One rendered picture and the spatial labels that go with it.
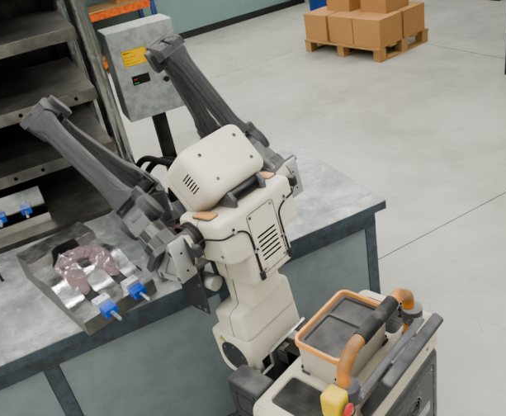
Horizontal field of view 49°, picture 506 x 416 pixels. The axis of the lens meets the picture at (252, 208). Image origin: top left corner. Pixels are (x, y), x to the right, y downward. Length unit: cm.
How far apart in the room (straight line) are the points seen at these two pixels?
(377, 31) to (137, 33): 407
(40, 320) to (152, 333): 37
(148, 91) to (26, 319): 115
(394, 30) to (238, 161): 515
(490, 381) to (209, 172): 164
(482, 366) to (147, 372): 140
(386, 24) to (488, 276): 381
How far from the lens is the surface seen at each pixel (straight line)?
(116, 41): 253
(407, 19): 659
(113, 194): 142
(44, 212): 261
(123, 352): 203
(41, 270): 211
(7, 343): 197
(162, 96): 262
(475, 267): 313
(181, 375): 218
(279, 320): 168
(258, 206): 140
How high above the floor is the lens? 192
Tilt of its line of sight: 30 degrees down
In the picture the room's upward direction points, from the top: 12 degrees counter-clockwise
